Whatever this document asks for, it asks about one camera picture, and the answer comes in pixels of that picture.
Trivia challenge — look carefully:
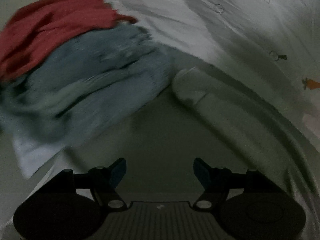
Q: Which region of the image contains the grey-blue folded garment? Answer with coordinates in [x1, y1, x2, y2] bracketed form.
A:
[1, 24, 173, 144]

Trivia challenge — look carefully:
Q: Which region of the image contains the white folded garment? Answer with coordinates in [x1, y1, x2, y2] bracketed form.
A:
[12, 135, 65, 179]

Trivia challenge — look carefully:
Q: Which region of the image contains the red folded garment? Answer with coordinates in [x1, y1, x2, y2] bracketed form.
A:
[1, 0, 137, 81]

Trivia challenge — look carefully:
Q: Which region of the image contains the white carrot-print storage bag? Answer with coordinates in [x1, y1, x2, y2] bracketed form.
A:
[107, 0, 319, 145]

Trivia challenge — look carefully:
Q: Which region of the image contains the light green garment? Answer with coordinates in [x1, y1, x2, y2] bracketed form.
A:
[172, 68, 319, 239]

